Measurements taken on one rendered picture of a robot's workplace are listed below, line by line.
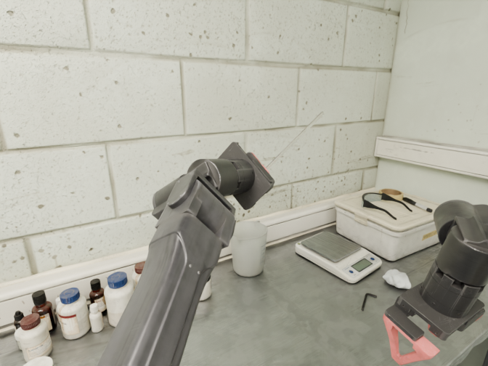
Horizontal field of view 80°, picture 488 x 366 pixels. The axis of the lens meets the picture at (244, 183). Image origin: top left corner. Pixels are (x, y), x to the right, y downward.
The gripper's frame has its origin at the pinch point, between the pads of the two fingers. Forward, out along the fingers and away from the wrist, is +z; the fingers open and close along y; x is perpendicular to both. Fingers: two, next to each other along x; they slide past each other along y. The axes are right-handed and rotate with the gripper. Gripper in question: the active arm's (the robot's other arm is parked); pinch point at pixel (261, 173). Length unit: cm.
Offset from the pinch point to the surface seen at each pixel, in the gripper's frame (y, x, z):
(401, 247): 39, -1, 64
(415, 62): -13, 51, 95
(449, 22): -13, 66, 87
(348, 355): 41.4, -18.2, 16.2
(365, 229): 27, -7, 66
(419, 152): 17, 27, 93
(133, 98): -42.7, -17.1, 6.2
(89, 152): -37.3, -33.0, -1.9
